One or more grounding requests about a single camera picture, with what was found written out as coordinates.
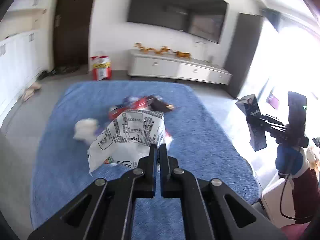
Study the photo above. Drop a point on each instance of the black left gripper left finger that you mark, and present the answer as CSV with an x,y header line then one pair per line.
x,y
105,209

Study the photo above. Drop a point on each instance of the white wall cabinets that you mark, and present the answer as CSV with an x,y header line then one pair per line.
x,y
23,54

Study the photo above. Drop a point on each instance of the dark grey curtain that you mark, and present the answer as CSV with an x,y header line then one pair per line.
x,y
242,50

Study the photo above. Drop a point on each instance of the white tissue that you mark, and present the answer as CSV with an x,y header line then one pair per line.
x,y
85,129

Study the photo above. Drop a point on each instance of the wall-mounted black television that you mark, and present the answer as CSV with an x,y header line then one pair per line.
x,y
201,18

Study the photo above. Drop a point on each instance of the golden dragon ornament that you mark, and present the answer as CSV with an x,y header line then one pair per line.
x,y
162,51

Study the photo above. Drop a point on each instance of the dark brown door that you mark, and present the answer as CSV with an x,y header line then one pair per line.
x,y
71,32

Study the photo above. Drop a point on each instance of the red snack wrapper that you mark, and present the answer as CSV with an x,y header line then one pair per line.
x,y
150,103

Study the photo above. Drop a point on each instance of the blue shaggy rug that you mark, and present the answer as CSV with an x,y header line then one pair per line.
x,y
199,144

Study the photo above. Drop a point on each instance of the black camera box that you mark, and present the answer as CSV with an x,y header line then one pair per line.
x,y
297,111

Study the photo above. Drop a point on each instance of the blue and white gloved right hand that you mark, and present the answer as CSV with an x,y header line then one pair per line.
x,y
291,161

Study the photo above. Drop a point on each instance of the beige slippers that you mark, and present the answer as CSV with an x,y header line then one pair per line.
x,y
31,91

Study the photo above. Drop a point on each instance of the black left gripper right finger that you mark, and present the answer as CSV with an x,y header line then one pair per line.
x,y
211,209

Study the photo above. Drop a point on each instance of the white printed snack bag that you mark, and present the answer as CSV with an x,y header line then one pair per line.
x,y
128,138

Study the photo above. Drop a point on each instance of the red and white shopping bag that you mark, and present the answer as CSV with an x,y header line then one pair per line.
x,y
101,66

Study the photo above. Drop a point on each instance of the maroon sleeved right forearm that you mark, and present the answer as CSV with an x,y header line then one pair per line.
x,y
305,196

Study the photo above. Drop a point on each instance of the white tv cabinet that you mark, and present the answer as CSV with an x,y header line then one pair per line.
x,y
171,67

